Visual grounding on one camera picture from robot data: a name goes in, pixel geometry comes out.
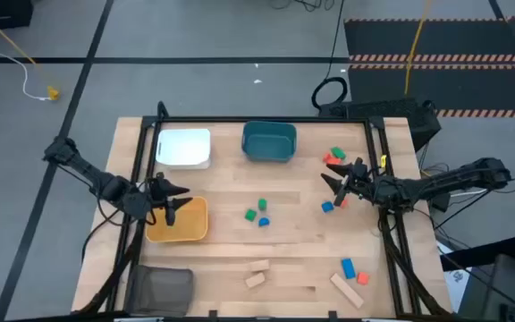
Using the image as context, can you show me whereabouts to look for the white floor cable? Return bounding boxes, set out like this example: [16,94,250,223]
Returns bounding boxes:
[0,0,51,102]

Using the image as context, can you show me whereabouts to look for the long plain wooden plank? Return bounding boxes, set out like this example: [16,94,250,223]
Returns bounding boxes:
[329,273,365,309]

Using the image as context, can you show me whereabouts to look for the black power adapter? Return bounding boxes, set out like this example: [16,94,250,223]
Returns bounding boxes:
[431,193,452,213]

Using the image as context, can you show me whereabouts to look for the teal plastic bin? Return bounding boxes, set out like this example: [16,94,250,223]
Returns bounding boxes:
[241,120,298,164]

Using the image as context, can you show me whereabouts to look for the black looped floor cable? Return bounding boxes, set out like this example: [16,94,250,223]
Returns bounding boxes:
[310,0,350,111]

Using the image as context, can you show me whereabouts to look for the thin yellow floor cable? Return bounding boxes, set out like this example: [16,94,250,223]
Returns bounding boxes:
[0,4,55,90]

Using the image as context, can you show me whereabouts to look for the black computer case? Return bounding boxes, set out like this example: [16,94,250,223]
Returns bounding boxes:
[318,97,443,153]

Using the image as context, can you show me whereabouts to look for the white printed paper sheet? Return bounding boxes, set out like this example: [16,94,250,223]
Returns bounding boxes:
[435,241,473,314]

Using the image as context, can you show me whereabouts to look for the black equipment cabinet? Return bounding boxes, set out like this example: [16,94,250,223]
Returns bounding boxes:
[458,253,515,322]

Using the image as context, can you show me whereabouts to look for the black box on floor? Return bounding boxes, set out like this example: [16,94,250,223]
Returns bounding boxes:
[0,0,34,33]

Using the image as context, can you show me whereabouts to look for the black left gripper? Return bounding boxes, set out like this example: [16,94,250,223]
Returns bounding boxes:
[147,172,194,228]

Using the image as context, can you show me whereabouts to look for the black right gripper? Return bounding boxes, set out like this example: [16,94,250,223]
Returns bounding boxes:
[320,157,375,207]

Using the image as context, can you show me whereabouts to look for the orange plastic bin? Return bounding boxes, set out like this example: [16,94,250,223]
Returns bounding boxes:
[145,195,209,244]

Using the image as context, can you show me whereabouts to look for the black tangled cables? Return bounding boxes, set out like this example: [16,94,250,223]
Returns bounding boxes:
[268,0,335,13]

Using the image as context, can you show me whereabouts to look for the blue rectangular wooden block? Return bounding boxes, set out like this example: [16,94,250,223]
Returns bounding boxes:
[340,258,358,280]

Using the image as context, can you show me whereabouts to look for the white plastic bin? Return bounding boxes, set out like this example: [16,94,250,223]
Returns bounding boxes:
[155,128,212,170]

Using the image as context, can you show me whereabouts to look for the grey translucent plastic bin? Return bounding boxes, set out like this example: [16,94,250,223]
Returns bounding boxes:
[125,264,195,317]

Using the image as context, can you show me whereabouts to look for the black hazard-striped floor mat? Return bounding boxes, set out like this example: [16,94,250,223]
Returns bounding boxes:
[343,15,515,120]

